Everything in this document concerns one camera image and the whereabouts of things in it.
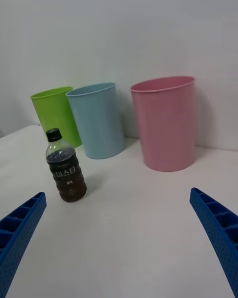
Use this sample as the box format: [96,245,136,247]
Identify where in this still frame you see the pale blue plastic bin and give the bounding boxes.
[65,82,125,160]

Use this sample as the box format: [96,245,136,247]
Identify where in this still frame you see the green plastic bin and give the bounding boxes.
[30,86,83,149]

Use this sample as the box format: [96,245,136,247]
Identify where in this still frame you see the pink plastic bin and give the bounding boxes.
[129,75,197,173]

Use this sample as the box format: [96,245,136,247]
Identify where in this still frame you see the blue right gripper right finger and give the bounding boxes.
[189,187,238,298]

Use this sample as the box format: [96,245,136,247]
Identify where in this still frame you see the dark drink bottle black cap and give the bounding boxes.
[45,128,88,204]

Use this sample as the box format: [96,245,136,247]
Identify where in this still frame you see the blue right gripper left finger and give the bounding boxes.
[0,191,47,298]

